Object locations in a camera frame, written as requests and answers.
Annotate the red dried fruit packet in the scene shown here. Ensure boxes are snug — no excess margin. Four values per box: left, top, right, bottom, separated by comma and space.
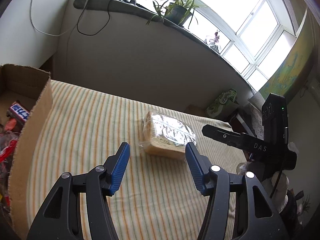
1, 118, 21, 163

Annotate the snickers bar front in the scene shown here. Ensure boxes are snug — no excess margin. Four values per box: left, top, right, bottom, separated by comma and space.
7, 101, 30, 125

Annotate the right hand in white glove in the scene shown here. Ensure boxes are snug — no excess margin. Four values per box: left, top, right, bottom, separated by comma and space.
236, 142, 299, 212

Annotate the wrapped sliced bread loaf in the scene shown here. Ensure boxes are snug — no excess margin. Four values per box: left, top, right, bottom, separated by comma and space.
140, 109, 197, 160

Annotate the green tissue box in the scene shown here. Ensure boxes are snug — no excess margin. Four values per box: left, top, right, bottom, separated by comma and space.
205, 89, 239, 120

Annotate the brown cardboard box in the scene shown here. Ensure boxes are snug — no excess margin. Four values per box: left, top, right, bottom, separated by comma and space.
1, 64, 53, 239

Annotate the small figurine on sill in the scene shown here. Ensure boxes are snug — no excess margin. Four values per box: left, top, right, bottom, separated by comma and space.
204, 30, 220, 54

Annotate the potted spider plant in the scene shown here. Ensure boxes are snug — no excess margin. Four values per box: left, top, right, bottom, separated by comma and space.
146, 0, 207, 27

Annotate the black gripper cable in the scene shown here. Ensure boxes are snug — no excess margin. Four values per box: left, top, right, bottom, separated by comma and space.
268, 171, 284, 201

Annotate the wall map poster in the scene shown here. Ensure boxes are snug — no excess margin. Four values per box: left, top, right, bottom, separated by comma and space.
256, 9, 316, 102

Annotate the white cable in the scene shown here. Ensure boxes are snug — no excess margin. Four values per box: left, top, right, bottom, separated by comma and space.
30, 0, 92, 37

